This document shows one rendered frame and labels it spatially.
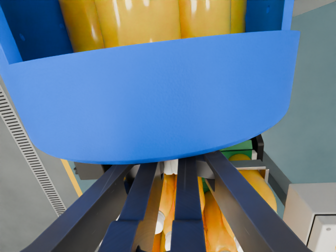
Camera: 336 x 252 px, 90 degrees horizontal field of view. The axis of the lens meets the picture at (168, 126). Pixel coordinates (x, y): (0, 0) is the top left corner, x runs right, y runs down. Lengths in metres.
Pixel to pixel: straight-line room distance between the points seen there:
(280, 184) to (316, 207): 0.17
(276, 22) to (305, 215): 0.34
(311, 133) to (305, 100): 0.29
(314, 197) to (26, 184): 2.41
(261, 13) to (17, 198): 2.69
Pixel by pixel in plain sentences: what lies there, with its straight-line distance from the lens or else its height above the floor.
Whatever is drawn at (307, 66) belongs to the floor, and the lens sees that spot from 1.57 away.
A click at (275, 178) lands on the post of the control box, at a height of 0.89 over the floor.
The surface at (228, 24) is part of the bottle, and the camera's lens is 0.20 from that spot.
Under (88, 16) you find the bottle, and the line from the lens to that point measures 0.20.
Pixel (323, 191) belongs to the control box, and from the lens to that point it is 0.47.
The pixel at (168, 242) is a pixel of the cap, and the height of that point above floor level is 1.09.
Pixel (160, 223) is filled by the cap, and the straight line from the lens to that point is 0.36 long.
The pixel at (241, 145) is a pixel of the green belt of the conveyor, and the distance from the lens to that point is 0.50.
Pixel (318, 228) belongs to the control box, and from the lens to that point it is 0.42.
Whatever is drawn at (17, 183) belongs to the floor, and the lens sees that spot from 2.53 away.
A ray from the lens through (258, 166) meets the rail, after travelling 0.44.
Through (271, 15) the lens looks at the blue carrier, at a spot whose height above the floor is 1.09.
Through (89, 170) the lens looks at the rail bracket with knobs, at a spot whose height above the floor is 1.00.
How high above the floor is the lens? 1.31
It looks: 67 degrees down
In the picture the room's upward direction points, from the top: 167 degrees counter-clockwise
